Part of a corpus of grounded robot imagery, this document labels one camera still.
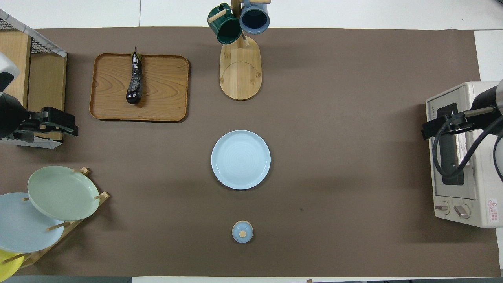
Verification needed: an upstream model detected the light blue round plate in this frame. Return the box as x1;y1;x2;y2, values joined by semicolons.
211;130;272;191

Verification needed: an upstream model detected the large light blue plate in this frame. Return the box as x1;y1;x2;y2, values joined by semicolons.
0;192;66;254

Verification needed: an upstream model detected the small blue lid wooden knob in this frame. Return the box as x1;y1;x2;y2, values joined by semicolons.
231;220;254;244

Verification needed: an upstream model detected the dark green mug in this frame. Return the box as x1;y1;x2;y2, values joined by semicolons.
207;3;243;45

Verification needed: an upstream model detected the yellow plate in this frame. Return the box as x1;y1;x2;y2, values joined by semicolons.
0;249;24;282

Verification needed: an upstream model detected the dark purple eggplant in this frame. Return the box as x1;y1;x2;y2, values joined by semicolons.
126;47;144;105

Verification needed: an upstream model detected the wooden crate with mesh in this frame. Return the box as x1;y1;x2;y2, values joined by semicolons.
0;29;68;149

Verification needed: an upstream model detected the toaster oven glass door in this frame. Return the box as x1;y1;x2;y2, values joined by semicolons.
426;87;483;200

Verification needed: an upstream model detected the cream toaster oven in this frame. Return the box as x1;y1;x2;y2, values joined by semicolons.
426;81;503;228

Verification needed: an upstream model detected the wooden mug tree stand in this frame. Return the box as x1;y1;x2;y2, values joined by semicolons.
208;0;272;101

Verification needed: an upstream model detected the rectangular wooden tray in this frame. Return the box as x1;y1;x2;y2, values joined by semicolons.
89;53;190;123

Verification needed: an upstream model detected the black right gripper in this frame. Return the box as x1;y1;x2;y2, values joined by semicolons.
422;112;473;140

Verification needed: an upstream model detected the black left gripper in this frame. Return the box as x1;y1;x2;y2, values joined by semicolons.
15;107;79;143

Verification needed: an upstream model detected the wooden plate rack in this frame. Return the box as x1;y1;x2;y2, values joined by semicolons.
0;167;110;270

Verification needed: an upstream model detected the blue mug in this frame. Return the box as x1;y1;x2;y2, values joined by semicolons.
239;0;271;35

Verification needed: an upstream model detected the pale green plate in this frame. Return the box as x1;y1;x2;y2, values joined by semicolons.
27;165;101;222

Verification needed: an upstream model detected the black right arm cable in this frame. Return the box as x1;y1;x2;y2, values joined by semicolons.
431;105;503;183

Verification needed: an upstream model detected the black wire mesh basket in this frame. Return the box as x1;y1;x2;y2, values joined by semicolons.
0;9;68;58

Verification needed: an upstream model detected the brown table mat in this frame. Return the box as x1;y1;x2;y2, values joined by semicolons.
0;26;501;278

